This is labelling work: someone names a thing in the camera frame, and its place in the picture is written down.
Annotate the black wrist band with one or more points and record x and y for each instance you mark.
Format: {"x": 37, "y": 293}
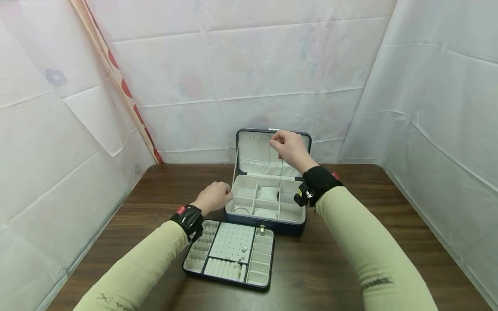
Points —
{"x": 317, "y": 183}
{"x": 188, "y": 218}

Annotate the silver bangle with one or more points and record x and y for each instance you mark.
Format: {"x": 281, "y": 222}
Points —
{"x": 240, "y": 208}

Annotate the blue jewelry tray insert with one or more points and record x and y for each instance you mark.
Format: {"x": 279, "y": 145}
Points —
{"x": 231, "y": 244}

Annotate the person's right hand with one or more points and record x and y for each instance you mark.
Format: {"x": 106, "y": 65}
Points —
{"x": 293, "y": 149}

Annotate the person's left hand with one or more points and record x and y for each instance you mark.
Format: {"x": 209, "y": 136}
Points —
{"x": 212, "y": 196}

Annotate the person's left fingers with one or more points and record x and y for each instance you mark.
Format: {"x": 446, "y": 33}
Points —
{"x": 227, "y": 195}

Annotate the person's right fingers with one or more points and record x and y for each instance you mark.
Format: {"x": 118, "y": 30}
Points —
{"x": 277, "y": 142}

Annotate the person's left forearm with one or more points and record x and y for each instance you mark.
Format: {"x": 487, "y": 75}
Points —
{"x": 140, "y": 270}

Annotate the open blue jewelry box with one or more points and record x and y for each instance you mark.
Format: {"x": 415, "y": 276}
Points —
{"x": 268, "y": 216}

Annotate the grey watch pillow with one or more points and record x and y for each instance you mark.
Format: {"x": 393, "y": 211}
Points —
{"x": 268, "y": 193}

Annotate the person's right forearm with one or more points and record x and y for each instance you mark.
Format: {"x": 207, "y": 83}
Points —
{"x": 373, "y": 255}

